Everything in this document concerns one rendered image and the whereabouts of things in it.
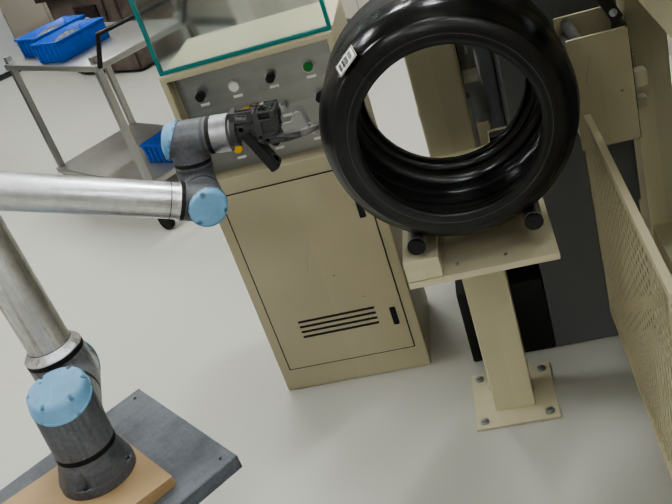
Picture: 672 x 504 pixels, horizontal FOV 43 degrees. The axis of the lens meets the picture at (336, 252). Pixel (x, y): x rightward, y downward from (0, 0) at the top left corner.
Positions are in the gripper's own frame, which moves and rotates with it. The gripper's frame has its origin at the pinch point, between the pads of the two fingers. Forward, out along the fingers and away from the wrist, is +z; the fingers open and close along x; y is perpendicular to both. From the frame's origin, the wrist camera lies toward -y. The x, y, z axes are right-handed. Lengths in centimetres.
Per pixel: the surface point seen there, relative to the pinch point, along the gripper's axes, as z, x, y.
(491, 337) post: 35, 27, -88
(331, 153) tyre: 3.6, -9.7, -2.6
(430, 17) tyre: 29.3, -10.8, 24.6
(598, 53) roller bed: 68, 20, 0
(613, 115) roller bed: 71, 20, -17
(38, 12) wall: -448, 830, -141
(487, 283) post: 36, 27, -68
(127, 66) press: -259, 570, -147
